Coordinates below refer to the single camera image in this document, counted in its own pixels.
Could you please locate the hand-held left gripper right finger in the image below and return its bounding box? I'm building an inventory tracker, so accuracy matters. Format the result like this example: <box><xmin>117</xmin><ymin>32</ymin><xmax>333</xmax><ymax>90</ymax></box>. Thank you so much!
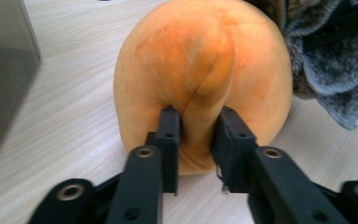
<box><xmin>211</xmin><ymin>105</ymin><xmax>259</xmax><ymax>194</ymax></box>

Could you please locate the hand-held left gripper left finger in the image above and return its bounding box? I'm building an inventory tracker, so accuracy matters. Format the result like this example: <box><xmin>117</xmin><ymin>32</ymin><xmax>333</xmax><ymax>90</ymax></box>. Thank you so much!
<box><xmin>145</xmin><ymin>105</ymin><xmax>181</xmax><ymax>197</ymax></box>

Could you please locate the orange plush toy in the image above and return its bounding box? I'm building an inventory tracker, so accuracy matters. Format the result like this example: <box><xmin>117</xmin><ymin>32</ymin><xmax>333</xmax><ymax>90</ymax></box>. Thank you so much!
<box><xmin>113</xmin><ymin>0</ymin><xmax>294</xmax><ymax>175</ymax></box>

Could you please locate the grey fluffy cloth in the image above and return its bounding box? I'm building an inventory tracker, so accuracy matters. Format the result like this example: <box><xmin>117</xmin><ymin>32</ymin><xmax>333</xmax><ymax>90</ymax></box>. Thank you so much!
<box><xmin>245</xmin><ymin>0</ymin><xmax>358</xmax><ymax>131</ymax></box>

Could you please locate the translucent brown storage box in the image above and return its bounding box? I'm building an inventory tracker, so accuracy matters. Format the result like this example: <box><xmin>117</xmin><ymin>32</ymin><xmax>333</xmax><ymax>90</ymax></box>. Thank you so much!
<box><xmin>0</xmin><ymin>0</ymin><xmax>42</xmax><ymax>181</ymax></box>

